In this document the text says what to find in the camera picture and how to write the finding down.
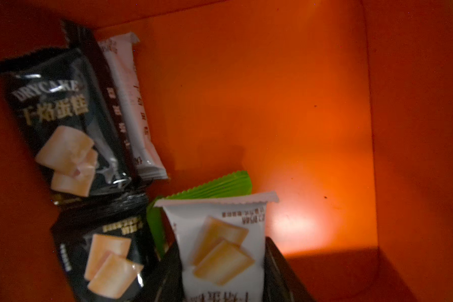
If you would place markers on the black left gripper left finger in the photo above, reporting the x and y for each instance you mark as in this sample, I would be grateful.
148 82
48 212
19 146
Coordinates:
165 282

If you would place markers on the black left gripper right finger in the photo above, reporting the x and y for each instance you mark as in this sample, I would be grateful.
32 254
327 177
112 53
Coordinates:
281 284

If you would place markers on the white cookie packet front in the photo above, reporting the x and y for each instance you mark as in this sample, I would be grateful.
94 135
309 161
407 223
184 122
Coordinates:
222 245

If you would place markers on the black cookie packet front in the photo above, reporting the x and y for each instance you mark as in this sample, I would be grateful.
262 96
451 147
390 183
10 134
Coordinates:
106 249

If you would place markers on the black cookie packet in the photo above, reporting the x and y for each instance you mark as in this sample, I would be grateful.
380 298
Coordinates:
74 134
106 249

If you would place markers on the hidden white cookie packet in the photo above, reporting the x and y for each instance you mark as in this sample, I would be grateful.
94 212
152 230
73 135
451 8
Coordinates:
118 52

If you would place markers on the orange storage box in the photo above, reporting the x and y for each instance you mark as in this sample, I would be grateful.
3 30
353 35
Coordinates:
344 108

